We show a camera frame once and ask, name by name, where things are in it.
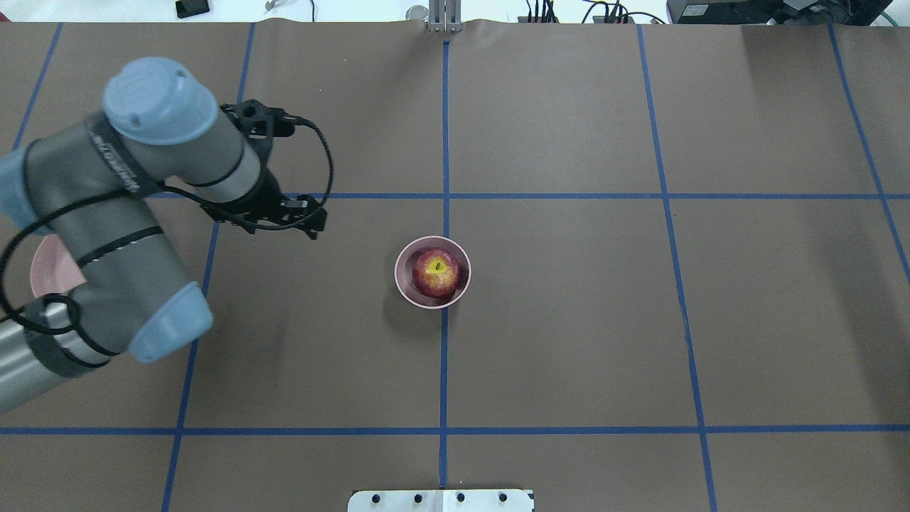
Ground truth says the white camera mast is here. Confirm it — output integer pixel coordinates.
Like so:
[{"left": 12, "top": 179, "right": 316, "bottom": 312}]
[{"left": 347, "top": 489, "right": 536, "bottom": 511}]

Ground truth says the pink plate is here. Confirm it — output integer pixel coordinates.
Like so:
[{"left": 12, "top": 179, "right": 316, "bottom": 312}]
[{"left": 29, "top": 235, "right": 85, "bottom": 297}]

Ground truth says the red apple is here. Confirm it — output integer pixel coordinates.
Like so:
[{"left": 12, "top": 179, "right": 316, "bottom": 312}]
[{"left": 412, "top": 247, "right": 459, "bottom": 299}]

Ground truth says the pink bowl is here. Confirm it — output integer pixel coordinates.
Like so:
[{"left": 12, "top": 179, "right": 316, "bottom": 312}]
[{"left": 392, "top": 235, "right": 472, "bottom": 310}]

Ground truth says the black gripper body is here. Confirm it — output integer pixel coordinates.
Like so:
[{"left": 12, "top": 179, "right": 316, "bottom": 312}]
[{"left": 203, "top": 169, "right": 285, "bottom": 234}]

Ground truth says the aluminium frame post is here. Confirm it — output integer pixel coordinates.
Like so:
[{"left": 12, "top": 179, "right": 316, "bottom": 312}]
[{"left": 427, "top": 0, "right": 464, "bottom": 33}]

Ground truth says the small black square device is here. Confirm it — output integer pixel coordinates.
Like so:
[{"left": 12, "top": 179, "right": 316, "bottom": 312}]
[{"left": 173, "top": 0, "right": 210, "bottom": 19}]

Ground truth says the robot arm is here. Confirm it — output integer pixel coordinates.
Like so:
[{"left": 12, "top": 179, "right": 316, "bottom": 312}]
[{"left": 2, "top": 56, "right": 331, "bottom": 412}]

